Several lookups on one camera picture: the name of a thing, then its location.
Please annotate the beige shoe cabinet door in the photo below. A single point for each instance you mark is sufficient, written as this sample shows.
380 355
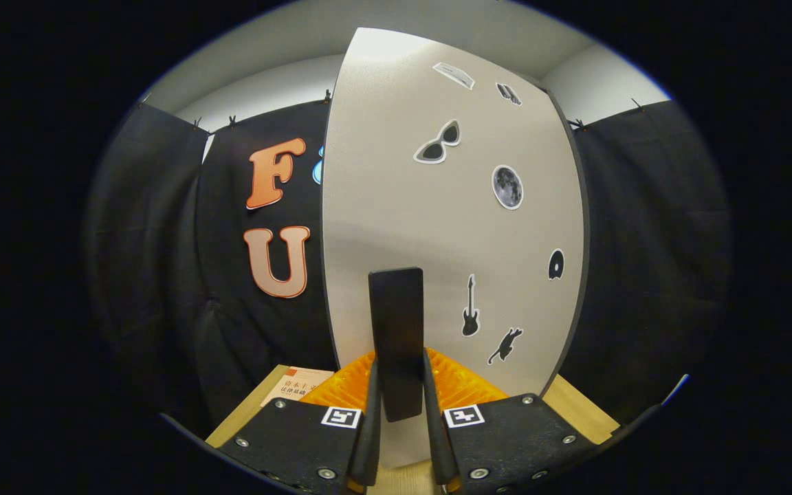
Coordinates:
396 206

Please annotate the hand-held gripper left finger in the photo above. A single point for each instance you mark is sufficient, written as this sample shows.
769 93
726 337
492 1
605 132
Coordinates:
367 440

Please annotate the beige orange book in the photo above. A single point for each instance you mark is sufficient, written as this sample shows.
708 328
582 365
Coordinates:
293 388

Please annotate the black backdrop cloth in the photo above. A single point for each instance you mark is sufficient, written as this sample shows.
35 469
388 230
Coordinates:
643 275

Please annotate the dark grey shoe cabinet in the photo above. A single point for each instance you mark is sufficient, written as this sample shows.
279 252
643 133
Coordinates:
586 240

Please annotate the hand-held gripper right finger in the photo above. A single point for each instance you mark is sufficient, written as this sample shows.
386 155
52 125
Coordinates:
439 447

